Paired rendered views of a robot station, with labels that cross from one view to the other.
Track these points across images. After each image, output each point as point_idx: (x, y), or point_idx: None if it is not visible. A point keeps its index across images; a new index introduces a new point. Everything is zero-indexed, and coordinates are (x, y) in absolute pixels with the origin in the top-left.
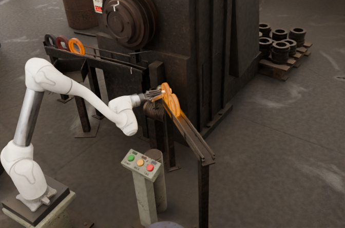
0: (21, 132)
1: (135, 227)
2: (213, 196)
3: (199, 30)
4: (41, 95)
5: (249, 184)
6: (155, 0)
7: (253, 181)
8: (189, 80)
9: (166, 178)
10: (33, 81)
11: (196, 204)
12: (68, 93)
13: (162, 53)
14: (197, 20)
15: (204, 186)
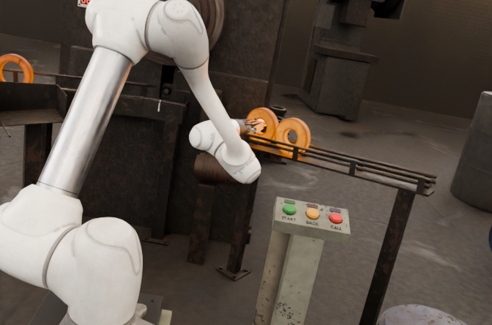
0: (77, 155)
1: None
2: (329, 300)
3: (281, 43)
4: (128, 73)
5: (356, 276)
6: None
7: (356, 271)
8: None
9: (240, 290)
10: (133, 31)
11: (317, 315)
12: (200, 68)
13: (222, 75)
14: (281, 26)
15: (397, 246)
